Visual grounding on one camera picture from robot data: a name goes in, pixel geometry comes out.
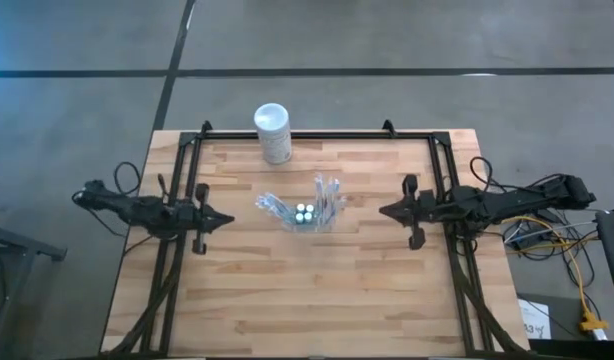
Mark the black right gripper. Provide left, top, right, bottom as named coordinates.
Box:
left=378, top=173, right=448, bottom=251

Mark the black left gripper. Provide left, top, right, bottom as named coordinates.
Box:
left=179, top=182, right=236, bottom=256

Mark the clear acrylic organiser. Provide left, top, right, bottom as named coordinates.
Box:
left=281, top=197, right=338, bottom=234

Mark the white yellow wipes canister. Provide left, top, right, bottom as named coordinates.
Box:
left=253, top=102, right=293, bottom=166

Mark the white paper sheet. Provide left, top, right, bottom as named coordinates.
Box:
left=517, top=298, right=552, bottom=340

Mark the black metal stand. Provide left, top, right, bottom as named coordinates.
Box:
left=0, top=219, right=68, bottom=360

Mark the yellow power plug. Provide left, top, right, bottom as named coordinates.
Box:
left=580, top=309, right=611, bottom=342

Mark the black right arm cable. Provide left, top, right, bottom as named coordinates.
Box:
left=468, top=155, right=494, bottom=192

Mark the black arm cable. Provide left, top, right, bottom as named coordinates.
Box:
left=112, top=160, right=142, bottom=197
left=468, top=155, right=494, bottom=192

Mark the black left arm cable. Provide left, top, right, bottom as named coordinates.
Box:
left=112, top=160, right=142, bottom=197

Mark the black metal table frame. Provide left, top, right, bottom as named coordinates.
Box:
left=99, top=119, right=531, bottom=360

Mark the black floor cable bundle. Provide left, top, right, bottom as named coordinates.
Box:
left=501, top=209, right=606, bottom=266

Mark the yellow floor cable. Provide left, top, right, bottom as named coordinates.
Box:
left=501, top=214, right=601, bottom=324

